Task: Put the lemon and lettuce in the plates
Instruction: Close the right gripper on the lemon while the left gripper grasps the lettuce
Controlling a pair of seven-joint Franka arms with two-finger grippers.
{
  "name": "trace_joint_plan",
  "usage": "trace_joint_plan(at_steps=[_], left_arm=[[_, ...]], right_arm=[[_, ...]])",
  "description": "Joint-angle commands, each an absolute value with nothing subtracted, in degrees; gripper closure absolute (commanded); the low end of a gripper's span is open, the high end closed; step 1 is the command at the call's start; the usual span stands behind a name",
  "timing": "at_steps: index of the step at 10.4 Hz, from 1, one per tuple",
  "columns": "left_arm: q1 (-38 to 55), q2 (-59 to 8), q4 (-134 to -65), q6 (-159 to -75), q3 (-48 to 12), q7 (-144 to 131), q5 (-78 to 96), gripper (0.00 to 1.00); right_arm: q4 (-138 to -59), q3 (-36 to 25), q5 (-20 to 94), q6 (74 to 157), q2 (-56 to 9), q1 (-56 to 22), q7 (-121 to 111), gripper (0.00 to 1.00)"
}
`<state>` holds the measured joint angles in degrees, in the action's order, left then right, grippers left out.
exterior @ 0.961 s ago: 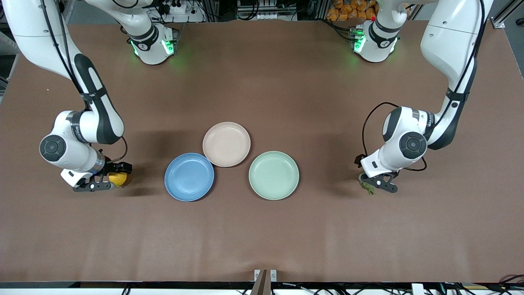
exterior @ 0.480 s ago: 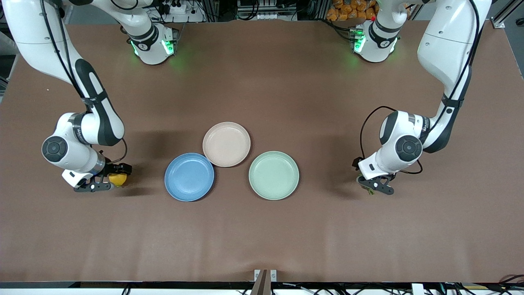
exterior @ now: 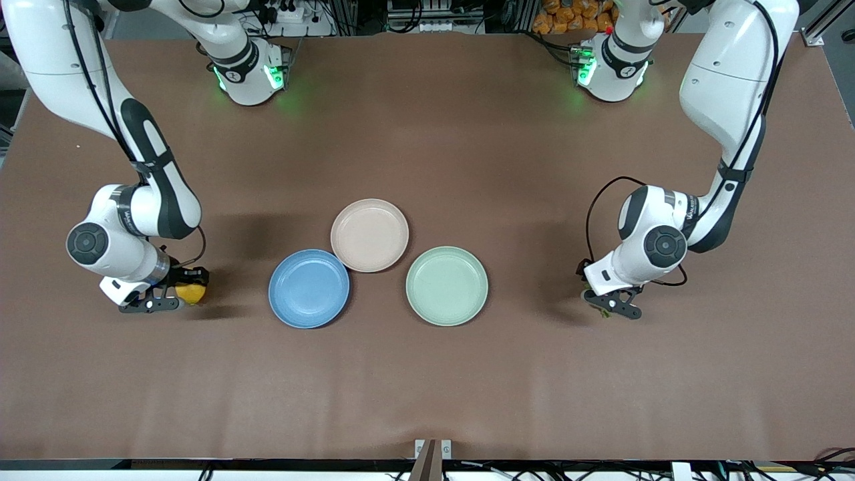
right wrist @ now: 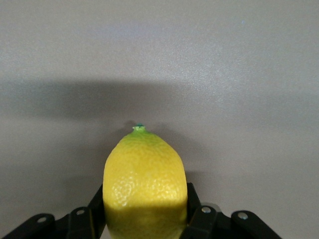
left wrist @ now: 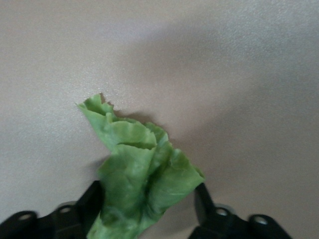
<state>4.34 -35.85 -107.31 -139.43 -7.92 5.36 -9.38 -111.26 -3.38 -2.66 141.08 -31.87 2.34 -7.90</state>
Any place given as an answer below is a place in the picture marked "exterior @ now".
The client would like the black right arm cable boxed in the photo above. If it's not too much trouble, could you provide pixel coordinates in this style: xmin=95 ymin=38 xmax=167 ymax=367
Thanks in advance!
xmin=63 ymin=0 xmax=208 ymax=268

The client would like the blue plate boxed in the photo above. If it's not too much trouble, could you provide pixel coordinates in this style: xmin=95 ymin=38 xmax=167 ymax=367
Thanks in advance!
xmin=269 ymin=249 xmax=351 ymax=329

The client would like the brown camera mount post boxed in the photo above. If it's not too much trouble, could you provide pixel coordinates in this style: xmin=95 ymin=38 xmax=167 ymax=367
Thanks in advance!
xmin=409 ymin=439 xmax=443 ymax=481

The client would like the brown table cover sheet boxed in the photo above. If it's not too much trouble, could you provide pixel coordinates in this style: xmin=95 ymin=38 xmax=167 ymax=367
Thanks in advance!
xmin=0 ymin=32 xmax=855 ymax=462

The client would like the black cable bundle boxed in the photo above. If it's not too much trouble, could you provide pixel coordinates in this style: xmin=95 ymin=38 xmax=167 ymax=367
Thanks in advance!
xmin=788 ymin=446 xmax=855 ymax=481

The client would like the metal rack with cables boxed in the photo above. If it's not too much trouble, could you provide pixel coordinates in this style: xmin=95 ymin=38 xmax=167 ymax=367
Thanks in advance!
xmin=386 ymin=0 xmax=486 ymax=34

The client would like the white power strip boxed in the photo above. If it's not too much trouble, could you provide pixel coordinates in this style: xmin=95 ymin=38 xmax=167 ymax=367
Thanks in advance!
xmin=257 ymin=3 xmax=315 ymax=25

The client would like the bag of orange fruit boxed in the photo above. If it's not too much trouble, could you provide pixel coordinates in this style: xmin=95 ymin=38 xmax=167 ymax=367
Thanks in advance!
xmin=532 ymin=0 xmax=619 ymax=34

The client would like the pale beige plate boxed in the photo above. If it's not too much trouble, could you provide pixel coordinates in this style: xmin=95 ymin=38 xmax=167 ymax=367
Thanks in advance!
xmin=331 ymin=198 xmax=410 ymax=273

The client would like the pale green plate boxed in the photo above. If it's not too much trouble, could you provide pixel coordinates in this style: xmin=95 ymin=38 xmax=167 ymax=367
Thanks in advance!
xmin=405 ymin=246 xmax=489 ymax=327

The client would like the green lettuce leaf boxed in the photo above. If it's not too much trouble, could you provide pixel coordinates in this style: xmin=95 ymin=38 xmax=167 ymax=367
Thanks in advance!
xmin=582 ymin=287 xmax=614 ymax=319

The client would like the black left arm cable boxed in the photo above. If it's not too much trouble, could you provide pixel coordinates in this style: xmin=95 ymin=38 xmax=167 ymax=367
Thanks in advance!
xmin=585 ymin=0 xmax=784 ymax=288

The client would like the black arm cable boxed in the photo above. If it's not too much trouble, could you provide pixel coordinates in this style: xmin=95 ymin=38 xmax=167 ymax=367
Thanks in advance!
xmin=63 ymin=0 xmax=208 ymax=268
xmin=585 ymin=0 xmax=784 ymax=288

